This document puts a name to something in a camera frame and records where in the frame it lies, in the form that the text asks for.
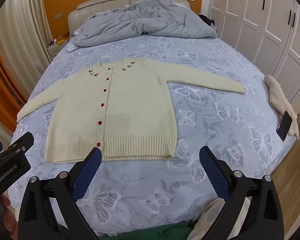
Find white wardrobe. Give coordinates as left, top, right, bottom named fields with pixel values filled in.
left=207, top=0, right=300, bottom=110

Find grey duvet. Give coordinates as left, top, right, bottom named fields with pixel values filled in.
left=74, top=0, right=218, bottom=47

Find bedside table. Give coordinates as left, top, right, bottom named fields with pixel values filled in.
left=46, top=34, right=71, bottom=62

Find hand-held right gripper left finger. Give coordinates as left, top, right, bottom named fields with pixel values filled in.
left=17, top=147, right=102, bottom=240

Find black smartphone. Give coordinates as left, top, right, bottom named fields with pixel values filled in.
left=276, top=111, right=293, bottom=141

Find person's left hand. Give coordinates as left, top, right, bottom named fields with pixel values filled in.
left=0, top=194, right=18, bottom=240

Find cream knit cardigan red buttons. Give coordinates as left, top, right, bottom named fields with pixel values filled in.
left=16, top=57, right=246, bottom=164

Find white frilled cloth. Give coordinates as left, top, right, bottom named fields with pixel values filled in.
left=66, top=41, right=78, bottom=53

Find orange curtain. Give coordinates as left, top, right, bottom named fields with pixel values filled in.
left=0, top=27, right=28, bottom=122

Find dark clothes pile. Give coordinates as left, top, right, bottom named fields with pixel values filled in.
left=199, top=14, right=217, bottom=28

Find cream curtain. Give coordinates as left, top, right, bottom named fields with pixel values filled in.
left=0, top=0, right=53, bottom=140

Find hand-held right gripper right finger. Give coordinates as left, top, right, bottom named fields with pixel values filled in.
left=199, top=146, right=283, bottom=240

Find beige padded headboard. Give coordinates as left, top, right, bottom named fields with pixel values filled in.
left=67, top=0, right=190, bottom=34

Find long cream cloth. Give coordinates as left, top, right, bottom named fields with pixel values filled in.
left=264, top=75, right=300, bottom=140

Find blue butterfly print bedsheet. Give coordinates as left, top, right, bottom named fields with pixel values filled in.
left=5, top=34, right=299, bottom=238

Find green garment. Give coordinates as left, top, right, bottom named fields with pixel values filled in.
left=97, top=224, right=193, bottom=240

